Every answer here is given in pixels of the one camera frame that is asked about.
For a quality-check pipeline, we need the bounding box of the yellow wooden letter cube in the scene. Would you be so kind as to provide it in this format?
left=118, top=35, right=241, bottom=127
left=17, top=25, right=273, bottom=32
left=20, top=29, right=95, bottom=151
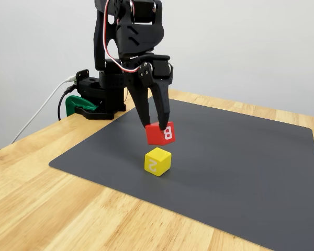
left=144, top=147, right=172, bottom=178

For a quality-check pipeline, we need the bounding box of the black robot arm with base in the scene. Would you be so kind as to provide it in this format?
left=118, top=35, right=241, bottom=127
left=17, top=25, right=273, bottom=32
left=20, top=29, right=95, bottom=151
left=75, top=0, right=165, bottom=121

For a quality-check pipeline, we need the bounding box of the dark grey rubber mat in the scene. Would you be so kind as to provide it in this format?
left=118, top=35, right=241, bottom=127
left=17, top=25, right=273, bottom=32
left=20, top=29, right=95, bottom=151
left=48, top=95, right=314, bottom=251

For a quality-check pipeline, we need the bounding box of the red and white servo wire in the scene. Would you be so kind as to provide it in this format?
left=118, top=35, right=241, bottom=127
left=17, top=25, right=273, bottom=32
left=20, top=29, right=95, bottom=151
left=104, top=0, right=142, bottom=74

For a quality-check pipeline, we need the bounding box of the red wooden letter cube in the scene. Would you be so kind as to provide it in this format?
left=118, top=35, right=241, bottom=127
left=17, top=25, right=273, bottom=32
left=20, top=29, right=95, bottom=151
left=144, top=121, right=177, bottom=147

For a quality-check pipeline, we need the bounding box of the black cable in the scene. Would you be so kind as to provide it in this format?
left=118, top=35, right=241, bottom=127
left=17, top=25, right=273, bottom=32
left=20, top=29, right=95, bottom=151
left=57, top=85, right=76, bottom=121

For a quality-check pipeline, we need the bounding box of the white power cable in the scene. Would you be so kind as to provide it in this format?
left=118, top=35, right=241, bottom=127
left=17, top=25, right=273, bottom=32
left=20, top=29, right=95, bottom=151
left=10, top=75, right=77, bottom=145

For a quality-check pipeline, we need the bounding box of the green table clamp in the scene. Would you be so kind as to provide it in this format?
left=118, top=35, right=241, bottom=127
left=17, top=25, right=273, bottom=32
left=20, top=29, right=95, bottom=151
left=65, top=95, right=98, bottom=117

